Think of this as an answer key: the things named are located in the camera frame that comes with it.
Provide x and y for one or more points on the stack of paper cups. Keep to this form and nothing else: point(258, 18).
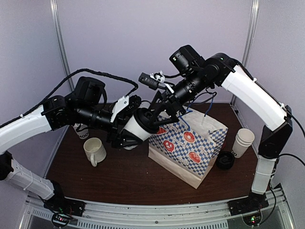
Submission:
point(243, 140)

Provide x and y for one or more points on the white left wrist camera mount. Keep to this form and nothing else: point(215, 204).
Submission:
point(126, 105)

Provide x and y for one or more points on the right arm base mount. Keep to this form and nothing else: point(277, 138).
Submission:
point(246, 205)

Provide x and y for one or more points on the white paper coffee cup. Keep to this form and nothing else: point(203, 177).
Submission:
point(133, 128)

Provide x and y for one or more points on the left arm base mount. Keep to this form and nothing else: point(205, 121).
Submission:
point(66, 206)

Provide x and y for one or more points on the aluminium front rail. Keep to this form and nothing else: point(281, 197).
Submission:
point(209, 215)

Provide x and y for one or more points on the paper cup holding straws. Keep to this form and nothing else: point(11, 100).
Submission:
point(81, 130)

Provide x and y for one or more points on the blue checkered paper bag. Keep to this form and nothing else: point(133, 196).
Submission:
point(189, 148)

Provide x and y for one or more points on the cream ceramic mug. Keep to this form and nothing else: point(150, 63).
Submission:
point(94, 150)

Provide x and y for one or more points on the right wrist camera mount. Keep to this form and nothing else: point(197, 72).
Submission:
point(156, 81)

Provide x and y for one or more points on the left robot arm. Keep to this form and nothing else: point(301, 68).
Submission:
point(78, 107)

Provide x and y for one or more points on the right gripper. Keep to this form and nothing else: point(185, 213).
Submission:
point(168, 99)

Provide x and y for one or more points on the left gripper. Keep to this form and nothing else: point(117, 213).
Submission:
point(117, 141)

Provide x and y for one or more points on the stack of black lids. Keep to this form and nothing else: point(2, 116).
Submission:
point(225, 160)

